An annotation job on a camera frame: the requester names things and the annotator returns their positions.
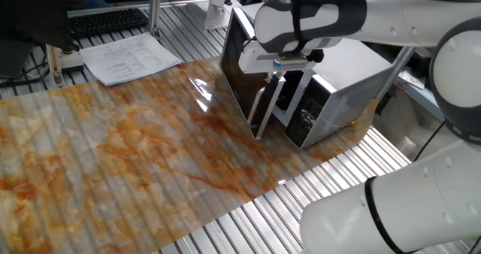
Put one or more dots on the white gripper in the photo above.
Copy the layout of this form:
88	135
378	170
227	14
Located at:
255	60

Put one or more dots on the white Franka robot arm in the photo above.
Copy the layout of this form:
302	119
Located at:
413	209

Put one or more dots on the silver microwave body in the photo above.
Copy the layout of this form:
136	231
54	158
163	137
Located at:
345	81

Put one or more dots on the white stand on plate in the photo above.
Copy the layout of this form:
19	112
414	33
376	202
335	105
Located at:
218	9

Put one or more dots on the printed paper sheets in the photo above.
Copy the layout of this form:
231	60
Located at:
127	58

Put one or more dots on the black keyboard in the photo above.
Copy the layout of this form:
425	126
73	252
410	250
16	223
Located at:
107	21

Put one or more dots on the orange marble pattern mat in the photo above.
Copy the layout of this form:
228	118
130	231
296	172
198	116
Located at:
112	164

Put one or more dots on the slanted aluminium frame post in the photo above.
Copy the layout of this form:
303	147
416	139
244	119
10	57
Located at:
394	71

